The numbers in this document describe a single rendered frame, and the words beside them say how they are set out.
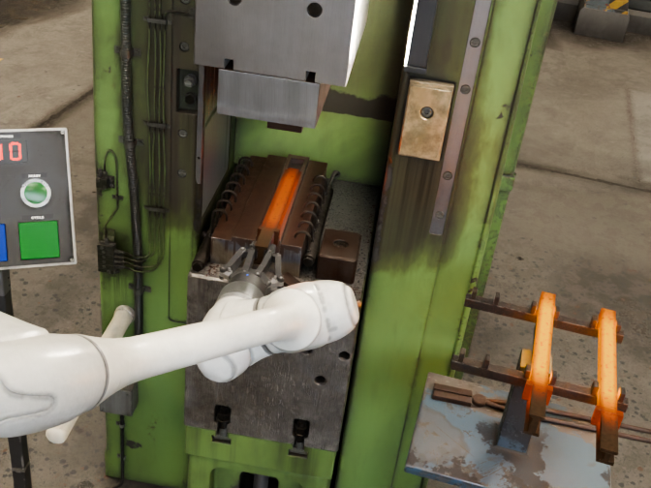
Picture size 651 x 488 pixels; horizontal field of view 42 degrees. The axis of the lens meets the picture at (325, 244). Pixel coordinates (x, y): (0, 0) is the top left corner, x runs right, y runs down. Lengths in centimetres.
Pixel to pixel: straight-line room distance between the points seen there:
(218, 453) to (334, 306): 87
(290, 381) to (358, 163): 63
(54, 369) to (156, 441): 152
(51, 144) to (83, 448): 121
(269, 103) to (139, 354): 69
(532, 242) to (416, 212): 217
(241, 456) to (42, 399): 123
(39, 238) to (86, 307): 152
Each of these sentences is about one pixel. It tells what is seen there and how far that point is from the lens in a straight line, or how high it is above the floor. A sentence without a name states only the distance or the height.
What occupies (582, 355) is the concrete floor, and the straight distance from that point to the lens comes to 342.
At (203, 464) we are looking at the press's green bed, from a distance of 223.
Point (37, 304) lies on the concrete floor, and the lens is 334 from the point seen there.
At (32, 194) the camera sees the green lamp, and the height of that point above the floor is 109.
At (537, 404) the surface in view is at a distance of 149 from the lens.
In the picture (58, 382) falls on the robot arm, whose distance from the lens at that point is 100.
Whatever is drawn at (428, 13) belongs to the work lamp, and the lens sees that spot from 171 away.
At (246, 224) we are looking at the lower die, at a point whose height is 99.
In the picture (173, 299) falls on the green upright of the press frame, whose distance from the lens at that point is 217.
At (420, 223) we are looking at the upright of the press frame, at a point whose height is 102.
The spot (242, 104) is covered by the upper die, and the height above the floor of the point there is 130.
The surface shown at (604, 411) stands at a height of 102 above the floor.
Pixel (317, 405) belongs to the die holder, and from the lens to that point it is 201.
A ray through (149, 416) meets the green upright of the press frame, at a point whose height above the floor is 28.
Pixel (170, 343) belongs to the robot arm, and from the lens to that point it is 122.
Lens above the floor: 197
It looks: 32 degrees down
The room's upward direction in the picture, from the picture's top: 7 degrees clockwise
